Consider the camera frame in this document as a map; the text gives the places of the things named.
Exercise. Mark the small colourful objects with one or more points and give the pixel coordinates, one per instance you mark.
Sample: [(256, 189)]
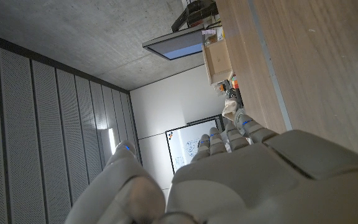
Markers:
[(235, 83)]

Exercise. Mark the black framed whiteboard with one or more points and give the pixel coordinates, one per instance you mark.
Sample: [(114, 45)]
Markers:
[(185, 146)]

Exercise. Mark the black monitor stand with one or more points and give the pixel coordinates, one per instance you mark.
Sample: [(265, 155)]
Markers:
[(194, 12)]

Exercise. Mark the crumpled white paper bag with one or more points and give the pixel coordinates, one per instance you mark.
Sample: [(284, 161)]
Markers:
[(229, 109)]

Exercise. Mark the white wall lamp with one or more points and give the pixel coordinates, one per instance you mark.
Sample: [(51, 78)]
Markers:
[(109, 141)]

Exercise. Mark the black flat monitor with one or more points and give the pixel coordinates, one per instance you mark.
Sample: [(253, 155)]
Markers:
[(179, 46)]

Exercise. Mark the light wooden slot box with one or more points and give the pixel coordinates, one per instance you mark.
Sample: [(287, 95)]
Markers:
[(217, 60)]

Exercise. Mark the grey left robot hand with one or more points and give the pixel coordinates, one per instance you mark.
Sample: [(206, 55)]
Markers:
[(244, 186)]

